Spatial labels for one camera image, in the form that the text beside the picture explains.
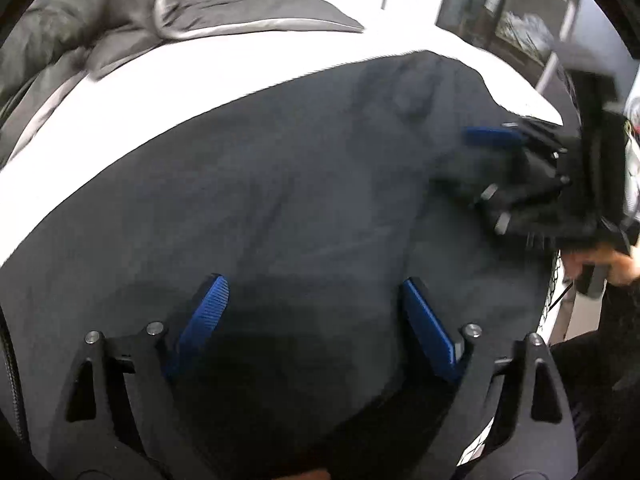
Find dark grey duvet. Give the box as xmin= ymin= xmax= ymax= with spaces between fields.
xmin=1 ymin=0 xmax=363 ymax=164

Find dark glass shelf cabinet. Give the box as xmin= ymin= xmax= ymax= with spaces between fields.
xmin=436 ymin=0 xmax=580 ymax=87

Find black pants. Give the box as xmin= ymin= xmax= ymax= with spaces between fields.
xmin=1 ymin=52 xmax=552 ymax=479

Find right hand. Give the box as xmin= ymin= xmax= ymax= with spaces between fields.
xmin=561 ymin=245 xmax=639 ymax=287

